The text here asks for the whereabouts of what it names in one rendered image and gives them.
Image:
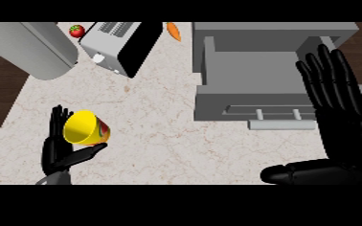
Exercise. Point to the yellow cup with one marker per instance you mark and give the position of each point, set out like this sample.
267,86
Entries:
84,129

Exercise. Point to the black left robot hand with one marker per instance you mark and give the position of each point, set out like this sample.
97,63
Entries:
55,154

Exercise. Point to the grey cylindrical appliance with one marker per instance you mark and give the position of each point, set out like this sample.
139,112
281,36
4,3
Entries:
35,49

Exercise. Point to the red tomato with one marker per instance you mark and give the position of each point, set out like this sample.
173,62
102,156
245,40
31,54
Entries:
77,31

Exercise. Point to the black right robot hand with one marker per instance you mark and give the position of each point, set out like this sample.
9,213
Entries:
338,131

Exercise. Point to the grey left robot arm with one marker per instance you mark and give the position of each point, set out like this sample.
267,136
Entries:
55,178

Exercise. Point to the grey open drawer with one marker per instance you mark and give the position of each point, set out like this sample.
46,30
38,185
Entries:
251,86

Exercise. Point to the grey drawer cabinet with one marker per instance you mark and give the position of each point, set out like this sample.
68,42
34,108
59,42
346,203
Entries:
273,32

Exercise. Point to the white toaster oven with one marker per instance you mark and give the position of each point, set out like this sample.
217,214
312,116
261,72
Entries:
120,46

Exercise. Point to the orange carrot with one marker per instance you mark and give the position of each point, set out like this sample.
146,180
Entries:
173,31

